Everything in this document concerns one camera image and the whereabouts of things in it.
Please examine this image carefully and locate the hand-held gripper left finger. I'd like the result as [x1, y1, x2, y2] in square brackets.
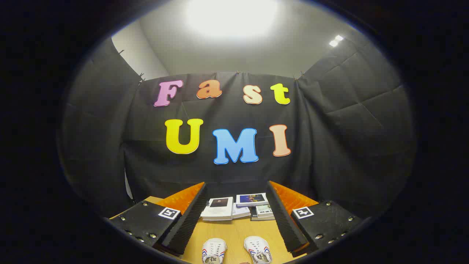
[109, 182, 208, 256]

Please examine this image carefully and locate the black backdrop cloth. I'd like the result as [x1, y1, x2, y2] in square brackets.
[59, 37, 416, 220]

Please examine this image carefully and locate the dark grey book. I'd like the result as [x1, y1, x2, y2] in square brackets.
[251, 207, 275, 221]

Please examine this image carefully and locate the white book with portrait cover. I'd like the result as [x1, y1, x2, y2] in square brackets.
[201, 197, 234, 221]

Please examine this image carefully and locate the thin white booklet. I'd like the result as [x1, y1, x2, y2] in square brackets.
[233, 205, 251, 219]

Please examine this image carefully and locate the white book with blue picture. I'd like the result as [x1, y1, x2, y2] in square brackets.
[236, 193, 269, 208]

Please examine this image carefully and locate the pale teal cover book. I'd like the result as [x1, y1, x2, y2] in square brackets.
[255, 205, 274, 219]

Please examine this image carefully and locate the large ceiling light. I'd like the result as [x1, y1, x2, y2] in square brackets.
[185, 0, 279, 39]

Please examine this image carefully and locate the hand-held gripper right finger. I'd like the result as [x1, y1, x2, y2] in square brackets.
[266, 180, 363, 258]

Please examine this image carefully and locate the white canvas shoe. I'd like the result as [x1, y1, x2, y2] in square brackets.
[244, 236, 273, 264]
[202, 238, 228, 264]

